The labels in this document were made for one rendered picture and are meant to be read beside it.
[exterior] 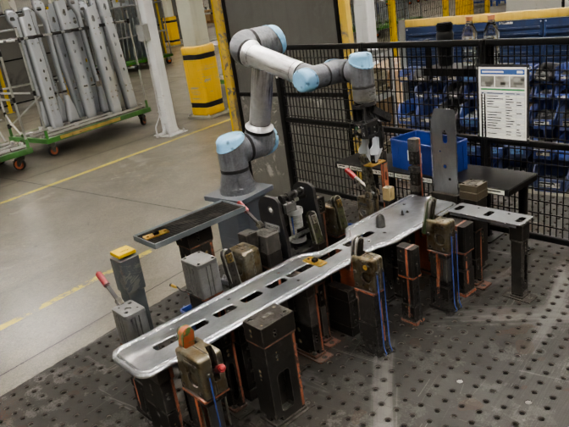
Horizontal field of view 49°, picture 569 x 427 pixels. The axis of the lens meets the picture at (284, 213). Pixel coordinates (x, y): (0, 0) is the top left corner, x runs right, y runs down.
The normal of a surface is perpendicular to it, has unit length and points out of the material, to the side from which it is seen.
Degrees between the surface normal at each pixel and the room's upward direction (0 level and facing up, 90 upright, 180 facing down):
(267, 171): 91
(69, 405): 0
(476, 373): 0
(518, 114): 90
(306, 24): 90
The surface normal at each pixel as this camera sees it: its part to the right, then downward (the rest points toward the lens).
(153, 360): -0.14, -0.93
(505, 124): -0.73, 0.33
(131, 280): 0.67, 0.18
